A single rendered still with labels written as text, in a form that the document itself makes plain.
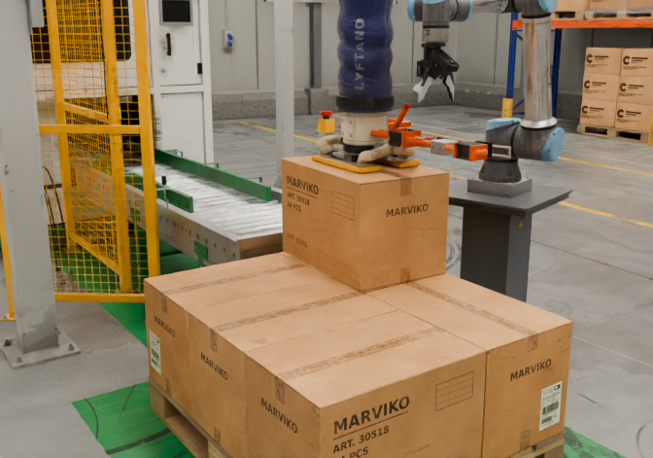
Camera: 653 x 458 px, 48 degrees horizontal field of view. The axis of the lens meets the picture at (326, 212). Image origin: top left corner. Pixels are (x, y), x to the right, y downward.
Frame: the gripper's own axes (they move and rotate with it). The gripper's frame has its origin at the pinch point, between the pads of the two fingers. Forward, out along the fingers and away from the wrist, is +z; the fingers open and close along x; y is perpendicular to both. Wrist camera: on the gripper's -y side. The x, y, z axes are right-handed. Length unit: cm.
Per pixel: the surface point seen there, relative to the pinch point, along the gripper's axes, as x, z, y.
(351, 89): 10.3, -2.3, 37.0
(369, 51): 5.1, -16.6, 32.7
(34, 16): 100, -30, 140
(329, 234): 23, 51, 32
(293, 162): 22, 28, 60
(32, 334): 113, 111, 144
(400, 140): 4.6, 14.3, 13.6
